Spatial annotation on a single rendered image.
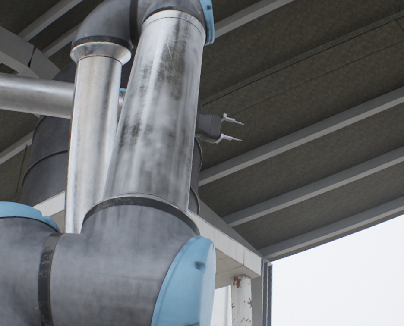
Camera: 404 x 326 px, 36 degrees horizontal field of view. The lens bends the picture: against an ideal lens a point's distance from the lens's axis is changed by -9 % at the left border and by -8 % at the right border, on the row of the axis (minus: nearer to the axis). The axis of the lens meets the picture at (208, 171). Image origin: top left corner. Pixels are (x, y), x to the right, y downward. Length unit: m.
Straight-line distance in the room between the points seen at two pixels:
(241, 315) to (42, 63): 3.67
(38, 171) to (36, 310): 1.94
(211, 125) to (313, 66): 2.56
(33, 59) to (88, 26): 4.49
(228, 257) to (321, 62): 2.10
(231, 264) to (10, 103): 1.35
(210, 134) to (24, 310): 1.19
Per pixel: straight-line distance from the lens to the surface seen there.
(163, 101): 0.92
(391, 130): 6.07
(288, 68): 4.34
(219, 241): 2.47
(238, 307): 2.58
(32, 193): 2.59
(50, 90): 1.50
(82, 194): 1.08
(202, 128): 1.82
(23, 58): 5.58
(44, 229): 0.79
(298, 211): 6.96
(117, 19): 1.16
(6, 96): 1.48
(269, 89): 4.50
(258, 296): 7.16
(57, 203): 2.37
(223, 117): 1.84
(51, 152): 2.61
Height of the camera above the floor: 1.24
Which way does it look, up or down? 35 degrees up
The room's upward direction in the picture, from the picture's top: 3 degrees clockwise
